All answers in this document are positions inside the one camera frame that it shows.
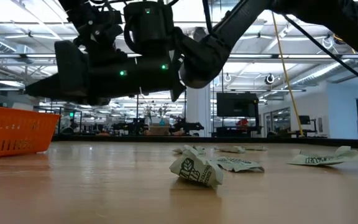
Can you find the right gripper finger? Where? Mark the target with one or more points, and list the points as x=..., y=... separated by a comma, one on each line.
x=43, y=88

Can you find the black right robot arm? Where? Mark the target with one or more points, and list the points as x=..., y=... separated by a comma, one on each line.
x=222, y=34

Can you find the black background robot arm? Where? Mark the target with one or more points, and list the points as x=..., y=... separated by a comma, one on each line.
x=132, y=127
x=186, y=127

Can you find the orange plastic basket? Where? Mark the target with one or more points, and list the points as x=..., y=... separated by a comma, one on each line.
x=11, y=133

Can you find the flowers in blue vase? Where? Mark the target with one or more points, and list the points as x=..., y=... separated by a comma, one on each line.
x=162, y=120

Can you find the brown cardboard box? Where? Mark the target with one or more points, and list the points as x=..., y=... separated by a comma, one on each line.
x=158, y=130

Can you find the white pillar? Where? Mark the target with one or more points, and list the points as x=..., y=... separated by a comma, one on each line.
x=199, y=112

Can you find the small black monitor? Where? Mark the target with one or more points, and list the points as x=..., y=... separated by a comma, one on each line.
x=304, y=120

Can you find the black wall monitor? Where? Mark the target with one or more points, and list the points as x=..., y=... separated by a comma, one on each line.
x=236, y=104

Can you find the black aluminium table frame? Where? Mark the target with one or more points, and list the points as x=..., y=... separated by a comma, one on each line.
x=259, y=140

